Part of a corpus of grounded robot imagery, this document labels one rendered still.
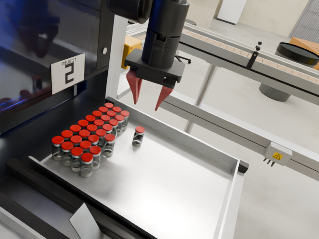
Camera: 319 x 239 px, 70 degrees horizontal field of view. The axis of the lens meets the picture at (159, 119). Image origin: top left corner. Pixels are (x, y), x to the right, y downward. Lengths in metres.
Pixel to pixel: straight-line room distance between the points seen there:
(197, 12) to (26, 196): 5.92
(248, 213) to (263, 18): 7.78
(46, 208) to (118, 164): 0.15
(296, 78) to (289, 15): 7.89
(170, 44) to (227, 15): 7.53
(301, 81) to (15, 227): 1.20
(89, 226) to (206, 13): 5.95
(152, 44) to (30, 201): 0.32
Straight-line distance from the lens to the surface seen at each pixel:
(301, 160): 1.52
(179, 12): 0.37
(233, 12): 7.89
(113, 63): 0.60
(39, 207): 0.43
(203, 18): 6.16
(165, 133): 0.57
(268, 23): 9.02
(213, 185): 0.51
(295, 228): 1.92
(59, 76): 0.46
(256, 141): 1.45
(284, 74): 1.26
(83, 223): 0.36
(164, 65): 0.39
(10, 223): 0.40
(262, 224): 1.77
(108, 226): 0.38
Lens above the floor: 1.24
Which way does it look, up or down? 35 degrees down
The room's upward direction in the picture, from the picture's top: 17 degrees clockwise
